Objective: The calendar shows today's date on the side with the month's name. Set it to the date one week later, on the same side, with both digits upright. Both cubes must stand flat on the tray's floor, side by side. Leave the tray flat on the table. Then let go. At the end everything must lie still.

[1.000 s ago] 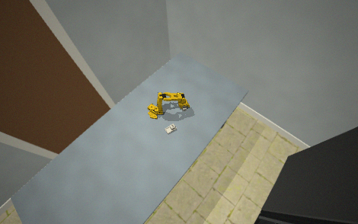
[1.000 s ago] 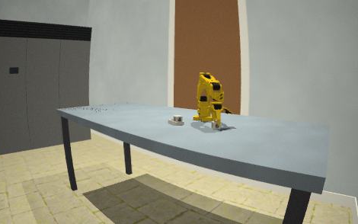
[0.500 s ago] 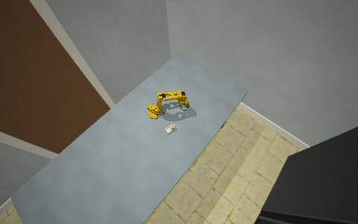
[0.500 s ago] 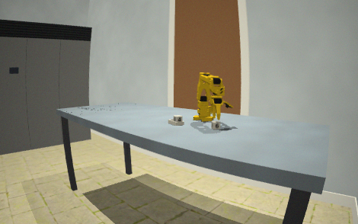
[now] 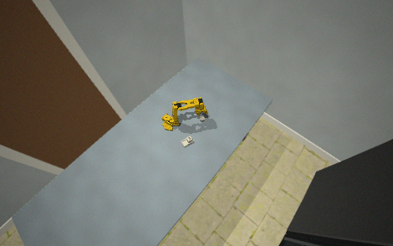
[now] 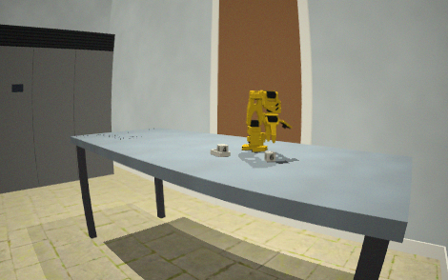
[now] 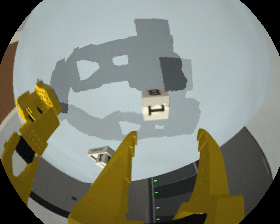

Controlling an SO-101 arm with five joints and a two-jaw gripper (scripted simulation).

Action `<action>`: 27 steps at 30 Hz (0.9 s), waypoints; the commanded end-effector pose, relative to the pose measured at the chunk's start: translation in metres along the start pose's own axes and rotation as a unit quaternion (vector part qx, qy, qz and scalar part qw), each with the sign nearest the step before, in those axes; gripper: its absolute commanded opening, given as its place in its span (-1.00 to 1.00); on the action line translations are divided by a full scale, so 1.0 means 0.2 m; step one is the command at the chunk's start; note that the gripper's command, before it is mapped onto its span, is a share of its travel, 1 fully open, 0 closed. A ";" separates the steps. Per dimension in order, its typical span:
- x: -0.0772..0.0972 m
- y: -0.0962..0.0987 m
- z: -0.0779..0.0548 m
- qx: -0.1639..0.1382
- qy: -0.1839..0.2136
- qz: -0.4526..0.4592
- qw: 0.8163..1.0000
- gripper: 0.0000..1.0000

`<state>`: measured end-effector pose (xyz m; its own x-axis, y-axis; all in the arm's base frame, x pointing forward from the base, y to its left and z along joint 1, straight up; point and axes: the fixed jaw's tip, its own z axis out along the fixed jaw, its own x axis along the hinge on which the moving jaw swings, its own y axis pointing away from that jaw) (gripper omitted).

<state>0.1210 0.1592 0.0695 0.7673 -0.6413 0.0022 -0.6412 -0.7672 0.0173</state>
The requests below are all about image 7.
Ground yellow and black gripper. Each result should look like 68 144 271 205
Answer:
68 128 244 224

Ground white number cube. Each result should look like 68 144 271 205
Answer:
142 88 170 121
95 153 111 168

